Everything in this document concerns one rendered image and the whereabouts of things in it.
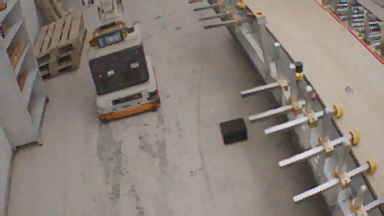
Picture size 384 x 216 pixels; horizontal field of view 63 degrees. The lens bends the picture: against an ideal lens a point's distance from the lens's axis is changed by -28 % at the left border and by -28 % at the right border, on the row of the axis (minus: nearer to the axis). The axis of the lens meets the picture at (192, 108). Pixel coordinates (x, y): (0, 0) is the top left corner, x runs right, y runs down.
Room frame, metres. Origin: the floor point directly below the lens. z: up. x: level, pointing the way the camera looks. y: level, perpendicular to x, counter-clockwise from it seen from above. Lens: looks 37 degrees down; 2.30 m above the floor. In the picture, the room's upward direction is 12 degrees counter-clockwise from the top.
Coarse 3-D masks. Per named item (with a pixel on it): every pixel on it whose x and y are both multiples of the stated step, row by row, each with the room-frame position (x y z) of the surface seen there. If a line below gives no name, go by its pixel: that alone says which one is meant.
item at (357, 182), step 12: (228, 0) 4.05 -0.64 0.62; (252, 24) 3.25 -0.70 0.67; (288, 60) 2.36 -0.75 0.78; (288, 72) 2.39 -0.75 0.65; (300, 84) 2.14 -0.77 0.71; (324, 108) 1.71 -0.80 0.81; (336, 132) 1.49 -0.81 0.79; (336, 156) 1.44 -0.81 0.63; (348, 156) 1.28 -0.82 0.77; (348, 168) 1.25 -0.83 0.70; (360, 180) 1.07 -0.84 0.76; (372, 192) 0.92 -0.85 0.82
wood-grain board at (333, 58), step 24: (240, 0) 3.40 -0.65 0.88; (264, 0) 3.30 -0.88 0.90; (288, 0) 3.26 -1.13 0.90; (312, 0) 3.23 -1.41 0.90; (264, 24) 2.76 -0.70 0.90; (288, 24) 2.71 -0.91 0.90; (312, 24) 2.68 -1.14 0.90; (336, 24) 2.64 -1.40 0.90; (288, 48) 2.33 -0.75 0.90; (312, 48) 2.28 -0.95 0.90; (336, 48) 2.24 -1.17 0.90; (360, 48) 2.19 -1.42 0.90; (312, 72) 1.98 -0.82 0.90; (336, 72) 1.93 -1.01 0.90; (360, 72) 1.88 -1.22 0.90; (336, 96) 1.68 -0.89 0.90; (360, 96) 1.62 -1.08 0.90; (336, 120) 1.48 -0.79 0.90; (360, 120) 1.41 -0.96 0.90; (360, 144) 1.23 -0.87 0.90
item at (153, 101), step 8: (152, 64) 3.59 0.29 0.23; (152, 72) 3.39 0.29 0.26; (152, 80) 3.23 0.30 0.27; (128, 88) 3.18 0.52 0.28; (136, 88) 3.15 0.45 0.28; (144, 88) 3.13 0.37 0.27; (152, 88) 3.13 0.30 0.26; (96, 96) 3.20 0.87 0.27; (104, 96) 3.15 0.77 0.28; (112, 96) 3.12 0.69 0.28; (152, 96) 3.12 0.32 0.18; (96, 104) 3.10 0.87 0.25; (104, 104) 3.09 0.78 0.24; (128, 104) 3.10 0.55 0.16; (136, 104) 3.11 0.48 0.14; (144, 104) 3.12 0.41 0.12; (152, 104) 3.11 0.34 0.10; (160, 104) 3.13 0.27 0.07; (104, 112) 3.09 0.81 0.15; (112, 112) 3.10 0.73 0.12; (120, 112) 3.09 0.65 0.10; (128, 112) 3.09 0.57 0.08; (136, 112) 3.11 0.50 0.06; (104, 120) 3.10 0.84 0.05
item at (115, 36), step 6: (114, 30) 3.12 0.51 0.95; (120, 30) 3.11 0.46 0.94; (126, 30) 3.19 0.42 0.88; (96, 36) 3.11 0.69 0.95; (102, 36) 3.10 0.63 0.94; (108, 36) 3.11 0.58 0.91; (114, 36) 3.13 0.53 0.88; (120, 36) 3.14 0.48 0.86; (96, 42) 3.16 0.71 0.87; (102, 42) 3.13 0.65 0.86; (108, 42) 3.15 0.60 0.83; (114, 42) 3.16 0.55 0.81
